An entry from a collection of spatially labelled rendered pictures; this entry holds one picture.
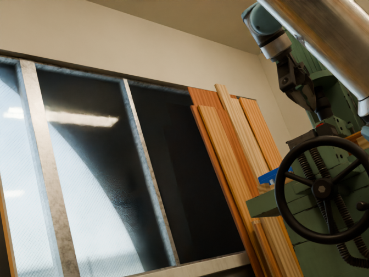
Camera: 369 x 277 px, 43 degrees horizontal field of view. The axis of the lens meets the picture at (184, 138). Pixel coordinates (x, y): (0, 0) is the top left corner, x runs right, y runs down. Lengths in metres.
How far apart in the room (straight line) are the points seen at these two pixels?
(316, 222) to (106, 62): 1.97
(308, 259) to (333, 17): 0.89
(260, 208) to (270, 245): 1.42
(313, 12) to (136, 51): 2.61
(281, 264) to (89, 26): 1.94
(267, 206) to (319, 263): 0.24
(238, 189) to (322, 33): 2.40
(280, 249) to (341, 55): 2.28
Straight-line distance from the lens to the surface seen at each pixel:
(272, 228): 3.03
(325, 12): 0.82
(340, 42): 0.82
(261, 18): 1.34
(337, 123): 1.63
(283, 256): 3.00
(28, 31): 2.87
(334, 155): 1.39
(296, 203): 1.53
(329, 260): 1.50
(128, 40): 3.37
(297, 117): 4.44
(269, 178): 2.50
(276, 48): 1.47
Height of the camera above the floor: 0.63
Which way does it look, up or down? 19 degrees up
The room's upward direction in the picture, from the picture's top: 18 degrees counter-clockwise
